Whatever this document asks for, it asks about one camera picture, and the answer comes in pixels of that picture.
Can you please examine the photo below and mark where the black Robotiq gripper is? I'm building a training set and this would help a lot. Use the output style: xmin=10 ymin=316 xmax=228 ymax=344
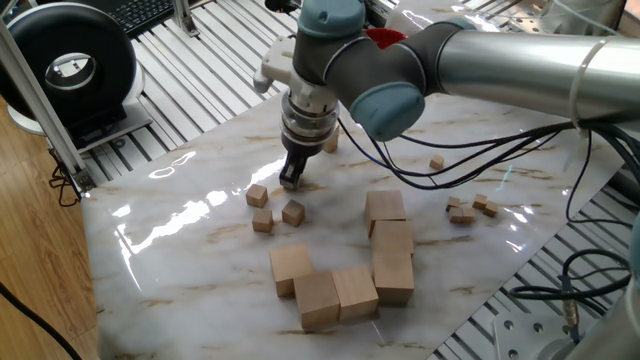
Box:
xmin=277 ymin=130 xmax=334 ymax=191

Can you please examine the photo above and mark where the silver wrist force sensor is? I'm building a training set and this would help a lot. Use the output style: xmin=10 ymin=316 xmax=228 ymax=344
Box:
xmin=278 ymin=92 xmax=342 ymax=149

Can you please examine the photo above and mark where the large wooden cube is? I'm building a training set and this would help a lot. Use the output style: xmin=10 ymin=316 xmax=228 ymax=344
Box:
xmin=268 ymin=241 xmax=316 ymax=300
xmin=370 ymin=251 xmax=416 ymax=307
xmin=363 ymin=189 xmax=408 ymax=239
xmin=293 ymin=269 xmax=342 ymax=331
xmin=370 ymin=219 xmax=415 ymax=257
xmin=331 ymin=263 xmax=380 ymax=321

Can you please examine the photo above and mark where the red glossy bowl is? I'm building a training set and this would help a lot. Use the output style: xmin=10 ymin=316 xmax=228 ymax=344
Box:
xmin=363 ymin=27 xmax=409 ymax=50

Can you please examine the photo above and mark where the black computer keyboard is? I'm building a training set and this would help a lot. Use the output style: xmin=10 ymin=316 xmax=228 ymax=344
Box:
xmin=97 ymin=0 xmax=201 ymax=37

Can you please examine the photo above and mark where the silver round mounting plate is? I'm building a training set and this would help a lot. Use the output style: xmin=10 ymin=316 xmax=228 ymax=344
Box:
xmin=504 ymin=0 xmax=626 ymax=37

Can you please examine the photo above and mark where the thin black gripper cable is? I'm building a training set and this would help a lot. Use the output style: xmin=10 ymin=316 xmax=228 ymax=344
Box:
xmin=337 ymin=117 xmax=564 ymax=179

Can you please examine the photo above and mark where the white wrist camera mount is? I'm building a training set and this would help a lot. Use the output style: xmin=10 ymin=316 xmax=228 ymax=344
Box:
xmin=252 ymin=35 xmax=342 ymax=112

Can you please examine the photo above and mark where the black cable with bulky connector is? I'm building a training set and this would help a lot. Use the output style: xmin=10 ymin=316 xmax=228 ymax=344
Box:
xmin=367 ymin=119 xmax=640 ymax=191

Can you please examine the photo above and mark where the aluminium frame bar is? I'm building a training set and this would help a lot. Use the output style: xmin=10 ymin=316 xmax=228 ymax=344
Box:
xmin=172 ymin=0 xmax=201 ymax=39
xmin=0 ymin=19 xmax=97 ymax=194

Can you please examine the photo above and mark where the black ring shaped device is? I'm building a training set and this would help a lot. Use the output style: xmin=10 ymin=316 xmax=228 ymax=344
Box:
xmin=0 ymin=2 xmax=154 ymax=154

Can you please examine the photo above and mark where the thin black hanging wire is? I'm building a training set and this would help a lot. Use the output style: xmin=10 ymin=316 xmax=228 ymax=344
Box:
xmin=47 ymin=149 xmax=84 ymax=209

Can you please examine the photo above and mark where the black cable with metal plug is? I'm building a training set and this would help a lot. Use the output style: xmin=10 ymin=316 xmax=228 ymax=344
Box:
xmin=508 ymin=248 xmax=632 ymax=344

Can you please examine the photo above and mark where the black robot side cable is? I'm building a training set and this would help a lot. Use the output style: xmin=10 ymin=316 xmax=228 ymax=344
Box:
xmin=564 ymin=129 xmax=640 ymax=231

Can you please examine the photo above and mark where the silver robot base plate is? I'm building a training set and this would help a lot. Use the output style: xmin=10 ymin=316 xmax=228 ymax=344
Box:
xmin=492 ymin=312 xmax=576 ymax=360

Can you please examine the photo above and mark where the black floor cable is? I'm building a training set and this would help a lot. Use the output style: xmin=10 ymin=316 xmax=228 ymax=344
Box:
xmin=0 ymin=282 xmax=84 ymax=360

